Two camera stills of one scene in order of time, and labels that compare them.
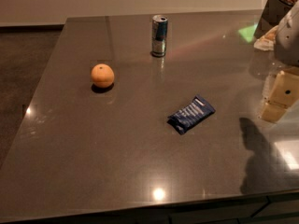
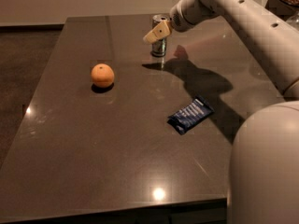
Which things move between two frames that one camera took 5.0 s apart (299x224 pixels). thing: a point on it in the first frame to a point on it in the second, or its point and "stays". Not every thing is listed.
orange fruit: x=102 y=76 stays
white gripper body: x=288 y=42 to x=183 y=19
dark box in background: x=272 y=14 stays
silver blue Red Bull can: x=160 y=24 stays
